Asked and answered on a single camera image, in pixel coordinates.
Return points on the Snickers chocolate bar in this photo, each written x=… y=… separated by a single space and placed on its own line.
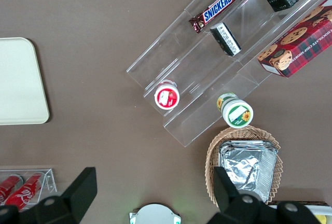
x=217 y=8

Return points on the aluminium foil container stack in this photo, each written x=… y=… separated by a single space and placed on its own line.
x=246 y=167

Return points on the yellow snack pack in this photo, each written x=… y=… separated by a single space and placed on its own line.
x=323 y=219

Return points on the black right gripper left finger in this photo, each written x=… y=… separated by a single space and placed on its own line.
x=77 y=195

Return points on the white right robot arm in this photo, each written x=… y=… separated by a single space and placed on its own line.
x=155 y=213

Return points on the clear acrylic stepped display stand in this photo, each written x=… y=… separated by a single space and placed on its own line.
x=181 y=60

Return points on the green sunflower lidded cup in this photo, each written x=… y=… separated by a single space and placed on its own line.
x=237 y=113

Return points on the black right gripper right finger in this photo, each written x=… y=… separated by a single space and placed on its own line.
x=228 y=203

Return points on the beige plastic tray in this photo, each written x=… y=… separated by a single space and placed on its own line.
x=18 y=84

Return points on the clear acrylic bottle rack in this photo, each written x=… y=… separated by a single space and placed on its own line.
x=48 y=180

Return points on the red tartan cookie box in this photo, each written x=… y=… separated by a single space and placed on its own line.
x=298 y=45

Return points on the red lidded yogurt cup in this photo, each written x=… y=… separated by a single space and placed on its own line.
x=166 y=97

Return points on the light wicker basket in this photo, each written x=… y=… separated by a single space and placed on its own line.
x=212 y=156

